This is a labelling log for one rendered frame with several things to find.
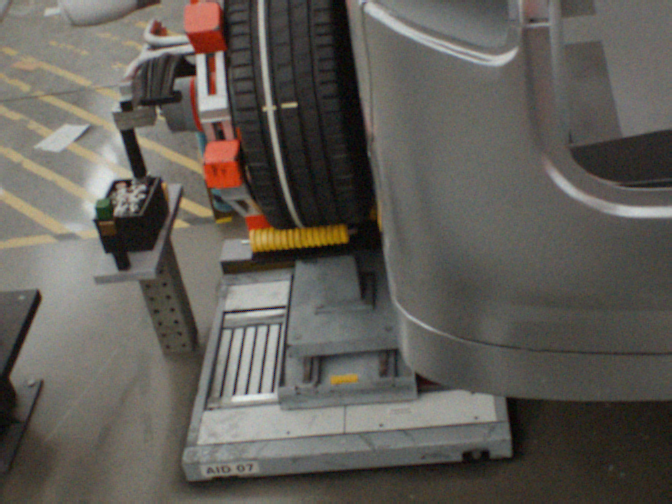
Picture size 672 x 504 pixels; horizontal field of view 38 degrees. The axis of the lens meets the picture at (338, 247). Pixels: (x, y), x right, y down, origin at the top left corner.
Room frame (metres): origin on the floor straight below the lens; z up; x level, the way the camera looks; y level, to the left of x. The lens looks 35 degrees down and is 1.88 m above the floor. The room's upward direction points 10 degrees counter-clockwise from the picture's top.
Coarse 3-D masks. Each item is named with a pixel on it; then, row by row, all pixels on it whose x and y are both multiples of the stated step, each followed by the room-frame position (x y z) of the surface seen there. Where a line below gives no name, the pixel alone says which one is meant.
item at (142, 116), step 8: (112, 112) 2.04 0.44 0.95; (120, 112) 2.04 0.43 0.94; (128, 112) 2.03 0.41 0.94; (136, 112) 2.03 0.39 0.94; (144, 112) 2.03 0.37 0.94; (152, 112) 2.04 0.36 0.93; (120, 120) 2.04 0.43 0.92; (128, 120) 2.04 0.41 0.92; (136, 120) 2.03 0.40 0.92; (144, 120) 2.03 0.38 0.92; (152, 120) 2.03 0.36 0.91; (120, 128) 2.04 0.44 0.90; (128, 128) 2.04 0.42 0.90
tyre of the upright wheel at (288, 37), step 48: (240, 0) 2.04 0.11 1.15; (288, 0) 2.02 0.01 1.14; (336, 0) 2.01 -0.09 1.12; (240, 48) 1.95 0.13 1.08; (288, 48) 1.93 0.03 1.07; (336, 48) 1.91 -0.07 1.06; (240, 96) 1.90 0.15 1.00; (288, 96) 1.88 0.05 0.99; (336, 96) 1.86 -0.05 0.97; (288, 144) 1.85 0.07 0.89; (336, 144) 1.84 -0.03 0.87; (336, 192) 1.87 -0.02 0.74
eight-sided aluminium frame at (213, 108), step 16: (208, 0) 2.18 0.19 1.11; (224, 0) 2.14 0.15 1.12; (208, 64) 2.03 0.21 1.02; (224, 64) 2.00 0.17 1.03; (208, 80) 2.00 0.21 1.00; (224, 80) 1.97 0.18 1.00; (208, 96) 1.95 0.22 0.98; (224, 96) 1.94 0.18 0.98; (208, 112) 1.93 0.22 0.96; (224, 112) 1.93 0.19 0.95; (208, 128) 1.93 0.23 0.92; (224, 128) 1.93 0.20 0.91; (224, 192) 1.93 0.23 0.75; (240, 192) 1.93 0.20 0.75; (240, 208) 2.02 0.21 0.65; (256, 208) 2.03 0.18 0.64
